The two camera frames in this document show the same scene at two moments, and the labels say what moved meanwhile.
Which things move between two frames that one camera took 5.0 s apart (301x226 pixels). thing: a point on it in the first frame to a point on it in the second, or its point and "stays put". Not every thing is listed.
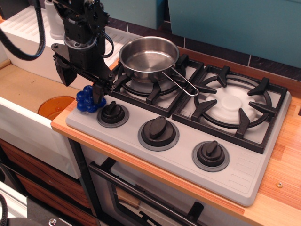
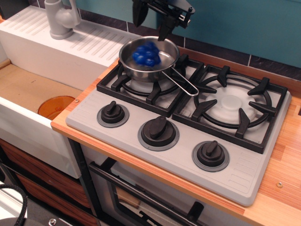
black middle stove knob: [158, 134] stays put
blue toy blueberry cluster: [85, 100] to [147, 54]
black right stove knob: [210, 156] stays put
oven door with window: [119, 195] stays put
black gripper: [87, 59] to [176, 13]
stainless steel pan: [151, 59] stays put
